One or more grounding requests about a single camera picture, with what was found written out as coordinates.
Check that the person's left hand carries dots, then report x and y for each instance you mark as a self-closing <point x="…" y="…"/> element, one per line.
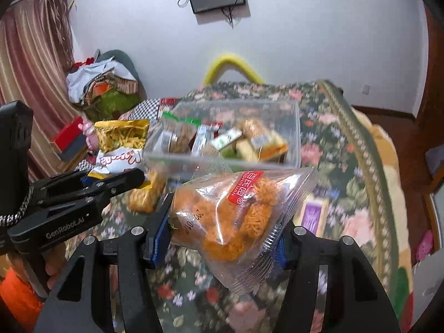
<point x="53" y="277"/>

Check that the red cloth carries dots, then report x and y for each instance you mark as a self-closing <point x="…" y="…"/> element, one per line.
<point x="83" y="63"/>

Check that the pink soft item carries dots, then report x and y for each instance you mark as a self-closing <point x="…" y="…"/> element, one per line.
<point x="89" y="135"/>

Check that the small green snack packet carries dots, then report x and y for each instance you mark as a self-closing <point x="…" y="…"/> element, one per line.
<point x="225" y="140"/>

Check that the striped curtain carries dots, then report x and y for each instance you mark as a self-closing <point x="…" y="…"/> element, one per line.
<point x="31" y="59"/>

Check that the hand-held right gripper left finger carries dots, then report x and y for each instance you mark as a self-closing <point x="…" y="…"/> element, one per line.
<point x="159" y="232"/>

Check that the pink slipper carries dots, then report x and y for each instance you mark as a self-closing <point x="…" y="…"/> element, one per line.
<point x="425" y="244"/>

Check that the clear bag of orange noodle snack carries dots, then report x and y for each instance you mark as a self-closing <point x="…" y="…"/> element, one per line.
<point x="236" y="215"/>

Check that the yellow foam tube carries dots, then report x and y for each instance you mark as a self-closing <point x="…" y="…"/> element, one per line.
<point x="229" y="59"/>

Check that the clear biscuit packet green trim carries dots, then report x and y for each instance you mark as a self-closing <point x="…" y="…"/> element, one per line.
<point x="178" y="135"/>

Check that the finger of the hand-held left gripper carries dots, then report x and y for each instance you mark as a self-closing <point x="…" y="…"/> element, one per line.
<point x="62" y="182"/>
<point x="121" y="180"/>

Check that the yellow chips packet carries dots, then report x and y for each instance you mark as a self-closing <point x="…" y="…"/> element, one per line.
<point x="121" y="138"/>

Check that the pile of clothes on chair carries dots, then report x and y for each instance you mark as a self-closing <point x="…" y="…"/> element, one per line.
<point x="86" y="76"/>

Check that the green cloth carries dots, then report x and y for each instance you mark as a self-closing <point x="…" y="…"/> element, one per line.
<point x="111" y="102"/>

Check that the red box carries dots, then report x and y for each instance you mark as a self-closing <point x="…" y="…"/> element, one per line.
<point x="67" y="135"/>

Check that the patchwork quilt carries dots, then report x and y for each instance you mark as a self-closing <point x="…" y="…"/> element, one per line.
<point x="152" y="105"/>

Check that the white wall socket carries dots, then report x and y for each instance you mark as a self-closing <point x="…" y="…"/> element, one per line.
<point x="365" y="88"/>

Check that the purple snack bar packet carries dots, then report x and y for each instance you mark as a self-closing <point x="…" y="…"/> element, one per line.
<point x="314" y="215"/>

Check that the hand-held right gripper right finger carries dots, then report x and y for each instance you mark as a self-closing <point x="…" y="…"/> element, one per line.
<point x="281" y="249"/>

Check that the wooden door frame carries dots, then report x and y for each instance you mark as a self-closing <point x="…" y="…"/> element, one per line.
<point x="430" y="93"/>

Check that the orange snack packet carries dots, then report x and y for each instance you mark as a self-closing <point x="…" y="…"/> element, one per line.
<point x="274" y="147"/>

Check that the orange crisps packet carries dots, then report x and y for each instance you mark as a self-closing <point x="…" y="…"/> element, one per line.
<point x="145" y="194"/>

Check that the clear plastic storage container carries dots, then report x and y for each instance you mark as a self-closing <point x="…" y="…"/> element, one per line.
<point x="288" y="135"/>

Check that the grey chair back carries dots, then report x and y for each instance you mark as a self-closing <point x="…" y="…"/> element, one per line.
<point x="121" y="59"/>

